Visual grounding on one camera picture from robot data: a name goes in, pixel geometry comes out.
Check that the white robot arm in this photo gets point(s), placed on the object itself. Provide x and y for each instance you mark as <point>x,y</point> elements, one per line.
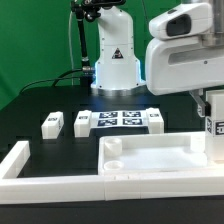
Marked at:
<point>117,69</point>

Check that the white U-shaped fence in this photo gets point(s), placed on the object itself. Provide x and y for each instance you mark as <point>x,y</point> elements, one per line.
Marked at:
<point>16,190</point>

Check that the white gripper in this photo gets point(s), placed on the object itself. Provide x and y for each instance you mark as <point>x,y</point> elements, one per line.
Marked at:
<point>184,64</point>

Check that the white desk top tray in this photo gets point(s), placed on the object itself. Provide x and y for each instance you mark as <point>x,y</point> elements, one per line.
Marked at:
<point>150,153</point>

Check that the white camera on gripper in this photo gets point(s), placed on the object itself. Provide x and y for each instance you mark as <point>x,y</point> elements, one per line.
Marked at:
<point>182,21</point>

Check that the marker sheet black white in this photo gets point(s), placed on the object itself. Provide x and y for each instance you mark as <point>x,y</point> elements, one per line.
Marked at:
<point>121,118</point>

